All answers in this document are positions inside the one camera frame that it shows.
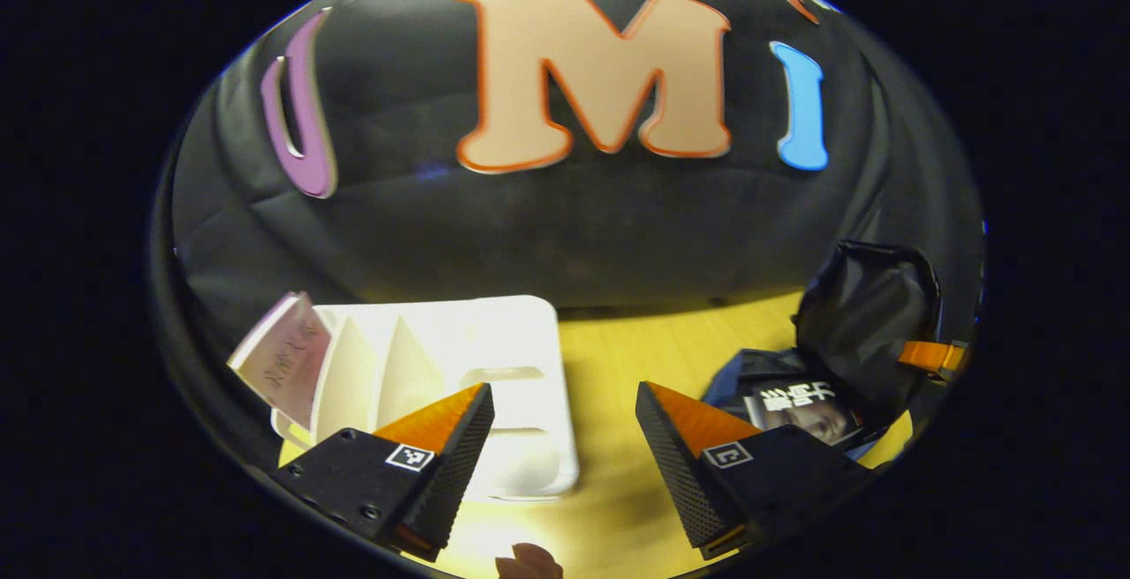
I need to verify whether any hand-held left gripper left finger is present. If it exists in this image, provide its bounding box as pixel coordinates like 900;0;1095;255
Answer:
269;382;495;562

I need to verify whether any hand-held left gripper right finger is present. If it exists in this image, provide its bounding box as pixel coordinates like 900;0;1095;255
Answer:
636;380;875;560

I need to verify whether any blue schoolbag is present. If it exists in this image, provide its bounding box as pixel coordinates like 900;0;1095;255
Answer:
702;239;944;462

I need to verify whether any black cover book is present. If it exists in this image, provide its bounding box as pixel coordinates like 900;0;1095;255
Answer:
743;380;864;446

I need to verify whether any white bookshelf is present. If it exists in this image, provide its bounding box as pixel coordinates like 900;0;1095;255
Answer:
272;295;581;502

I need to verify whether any pink book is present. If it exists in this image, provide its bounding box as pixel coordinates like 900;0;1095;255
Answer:
227;290;335;432

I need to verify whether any black backdrop cloth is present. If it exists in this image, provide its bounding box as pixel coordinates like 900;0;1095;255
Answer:
150;0;985;359

